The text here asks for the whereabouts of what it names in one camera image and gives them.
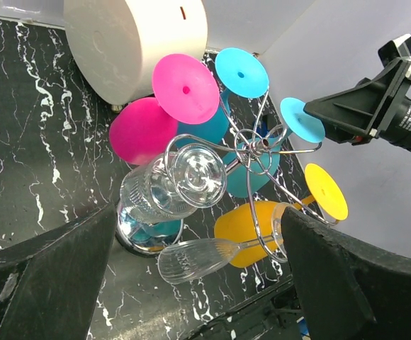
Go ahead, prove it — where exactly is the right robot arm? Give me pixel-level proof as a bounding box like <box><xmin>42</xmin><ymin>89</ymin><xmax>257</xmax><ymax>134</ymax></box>
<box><xmin>281</xmin><ymin>58</ymin><xmax>411</xmax><ymax>339</ymax></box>

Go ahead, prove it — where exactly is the blue wine glass on rack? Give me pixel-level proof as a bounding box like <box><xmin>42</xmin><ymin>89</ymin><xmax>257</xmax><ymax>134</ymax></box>
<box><xmin>177</xmin><ymin>47</ymin><xmax>269</xmax><ymax>144</ymax></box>

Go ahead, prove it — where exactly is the clear fluted champagne glass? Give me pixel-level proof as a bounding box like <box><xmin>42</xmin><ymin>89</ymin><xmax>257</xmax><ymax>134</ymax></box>
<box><xmin>158</xmin><ymin>216</ymin><xmax>287</xmax><ymax>285</ymax></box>

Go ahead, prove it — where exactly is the blue wine glass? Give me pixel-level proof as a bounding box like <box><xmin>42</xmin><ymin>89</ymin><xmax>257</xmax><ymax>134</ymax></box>
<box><xmin>224</xmin><ymin>97</ymin><xmax>325</xmax><ymax>198</ymax></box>
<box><xmin>177</xmin><ymin>47</ymin><xmax>269</xmax><ymax>144</ymax></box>

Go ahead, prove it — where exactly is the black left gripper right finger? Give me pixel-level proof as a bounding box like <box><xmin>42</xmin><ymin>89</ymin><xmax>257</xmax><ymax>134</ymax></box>
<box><xmin>281</xmin><ymin>208</ymin><xmax>411</xmax><ymax>339</ymax></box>

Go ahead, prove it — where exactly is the clear ribbed tumbler glass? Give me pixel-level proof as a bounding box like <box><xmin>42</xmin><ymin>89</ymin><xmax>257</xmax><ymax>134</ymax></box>
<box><xmin>120</xmin><ymin>143</ymin><xmax>227</xmax><ymax>225</ymax></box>

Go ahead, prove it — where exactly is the yellow wine glass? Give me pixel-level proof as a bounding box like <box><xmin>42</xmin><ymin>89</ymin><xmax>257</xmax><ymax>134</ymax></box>
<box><xmin>213</xmin><ymin>163</ymin><xmax>349</xmax><ymax>268</ymax></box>

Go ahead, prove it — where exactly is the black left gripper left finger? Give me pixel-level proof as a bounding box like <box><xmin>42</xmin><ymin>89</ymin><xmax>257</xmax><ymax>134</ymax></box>
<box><xmin>0</xmin><ymin>204</ymin><xmax>116</xmax><ymax>339</ymax></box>

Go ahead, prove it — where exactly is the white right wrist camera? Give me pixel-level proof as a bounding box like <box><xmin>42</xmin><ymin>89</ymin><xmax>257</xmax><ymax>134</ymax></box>
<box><xmin>378</xmin><ymin>33</ymin><xmax>411</xmax><ymax>77</ymax></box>

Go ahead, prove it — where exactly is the white round box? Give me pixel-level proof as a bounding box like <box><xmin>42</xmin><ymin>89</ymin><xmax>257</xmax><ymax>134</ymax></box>
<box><xmin>63</xmin><ymin>0</ymin><xmax>208</xmax><ymax>106</ymax></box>

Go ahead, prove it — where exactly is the pink wine glass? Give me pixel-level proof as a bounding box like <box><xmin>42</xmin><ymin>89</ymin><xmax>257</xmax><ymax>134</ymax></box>
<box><xmin>109</xmin><ymin>53</ymin><xmax>220</xmax><ymax>165</ymax></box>

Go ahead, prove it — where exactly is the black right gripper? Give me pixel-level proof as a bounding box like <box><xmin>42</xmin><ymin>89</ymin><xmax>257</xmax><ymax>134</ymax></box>
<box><xmin>304</xmin><ymin>58</ymin><xmax>410</xmax><ymax>145</ymax></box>

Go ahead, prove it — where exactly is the chrome wine glass rack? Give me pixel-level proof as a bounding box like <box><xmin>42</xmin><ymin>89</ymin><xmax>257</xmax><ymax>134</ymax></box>
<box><xmin>115</xmin><ymin>86</ymin><xmax>344</xmax><ymax>264</ymax></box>

